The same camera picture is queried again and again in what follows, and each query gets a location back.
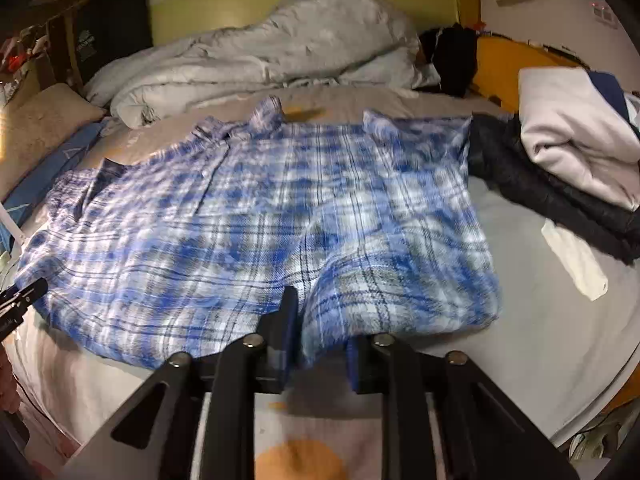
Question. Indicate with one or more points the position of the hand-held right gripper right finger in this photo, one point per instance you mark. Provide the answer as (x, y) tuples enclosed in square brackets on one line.
[(357, 365)]

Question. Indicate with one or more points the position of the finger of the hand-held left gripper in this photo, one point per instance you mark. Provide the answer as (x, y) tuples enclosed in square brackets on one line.
[(27, 292)]

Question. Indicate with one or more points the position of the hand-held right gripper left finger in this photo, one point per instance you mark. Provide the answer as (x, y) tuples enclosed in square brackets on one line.
[(287, 320)]

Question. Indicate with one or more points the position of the blue plaid shirt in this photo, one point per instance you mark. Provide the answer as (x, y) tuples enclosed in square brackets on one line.
[(225, 235)]

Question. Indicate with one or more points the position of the blue pillow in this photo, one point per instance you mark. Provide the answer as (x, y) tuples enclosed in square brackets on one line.
[(60, 160)]

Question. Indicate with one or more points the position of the beige pillow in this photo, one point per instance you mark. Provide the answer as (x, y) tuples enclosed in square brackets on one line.
[(45, 125)]

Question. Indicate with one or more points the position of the white paper tag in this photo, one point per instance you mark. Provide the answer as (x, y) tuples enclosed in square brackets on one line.
[(575, 260)]

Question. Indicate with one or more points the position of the black folded jacket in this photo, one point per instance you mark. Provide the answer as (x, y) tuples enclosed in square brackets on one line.
[(525, 175)]

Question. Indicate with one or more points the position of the light grey duvet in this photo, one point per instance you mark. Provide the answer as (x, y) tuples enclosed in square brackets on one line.
[(275, 45)]

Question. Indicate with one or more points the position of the black bag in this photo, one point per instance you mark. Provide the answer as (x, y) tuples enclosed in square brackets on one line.
[(110, 25)]

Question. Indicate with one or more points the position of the black garment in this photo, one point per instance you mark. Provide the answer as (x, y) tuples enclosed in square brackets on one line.
[(455, 60)]

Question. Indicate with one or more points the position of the white folded hoodie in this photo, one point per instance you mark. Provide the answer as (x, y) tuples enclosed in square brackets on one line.
[(565, 125)]

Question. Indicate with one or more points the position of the green headboard panel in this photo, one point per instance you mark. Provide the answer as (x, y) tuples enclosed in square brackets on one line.
[(225, 5)]

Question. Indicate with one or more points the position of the wall socket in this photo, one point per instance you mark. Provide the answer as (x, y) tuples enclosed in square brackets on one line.
[(602, 12)]

